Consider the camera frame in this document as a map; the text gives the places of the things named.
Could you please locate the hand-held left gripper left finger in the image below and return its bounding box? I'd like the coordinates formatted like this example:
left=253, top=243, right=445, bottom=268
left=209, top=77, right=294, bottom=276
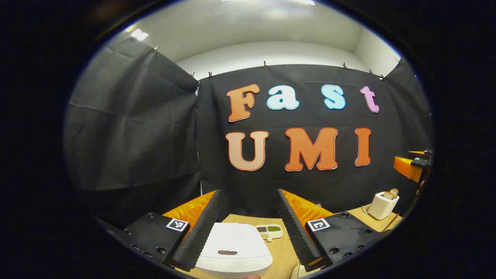
left=95, top=189, right=229, bottom=272

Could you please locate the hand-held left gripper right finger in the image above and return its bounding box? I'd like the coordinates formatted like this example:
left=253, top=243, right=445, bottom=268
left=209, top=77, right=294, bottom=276
left=276, top=188, right=390, bottom=273

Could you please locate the white rice cooker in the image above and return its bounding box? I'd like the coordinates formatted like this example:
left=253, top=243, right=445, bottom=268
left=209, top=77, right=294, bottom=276
left=196, top=223, right=274, bottom=279

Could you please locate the white divided grain tray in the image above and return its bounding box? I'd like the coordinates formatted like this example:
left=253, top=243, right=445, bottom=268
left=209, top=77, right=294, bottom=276
left=255, top=225, right=283, bottom=241

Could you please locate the white toaster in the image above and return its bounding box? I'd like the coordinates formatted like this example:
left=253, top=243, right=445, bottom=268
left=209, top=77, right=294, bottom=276
left=367, top=192, right=400, bottom=220

